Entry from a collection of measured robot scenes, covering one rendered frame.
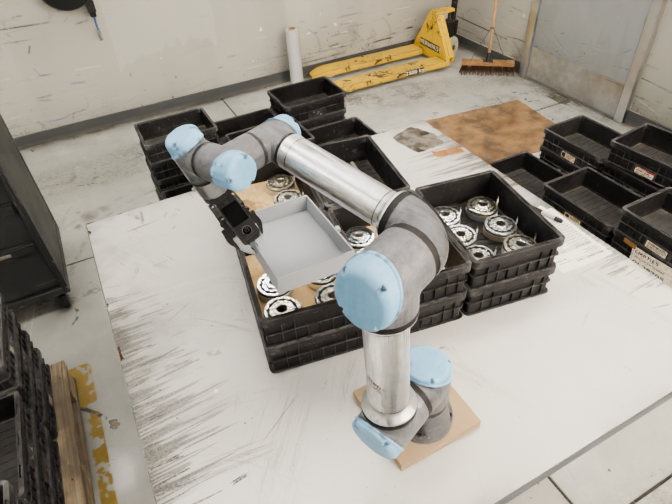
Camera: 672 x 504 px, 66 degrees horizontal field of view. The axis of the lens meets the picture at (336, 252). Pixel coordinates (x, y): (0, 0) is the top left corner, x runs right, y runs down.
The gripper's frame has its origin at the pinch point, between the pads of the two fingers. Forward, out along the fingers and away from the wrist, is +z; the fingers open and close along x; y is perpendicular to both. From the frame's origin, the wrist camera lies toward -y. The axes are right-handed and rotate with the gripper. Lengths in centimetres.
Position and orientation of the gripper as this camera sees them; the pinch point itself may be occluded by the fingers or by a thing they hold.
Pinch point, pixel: (256, 250)
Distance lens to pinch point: 127.1
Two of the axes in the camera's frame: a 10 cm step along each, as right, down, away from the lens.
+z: 2.9, 6.1, 7.4
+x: -8.0, 5.8, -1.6
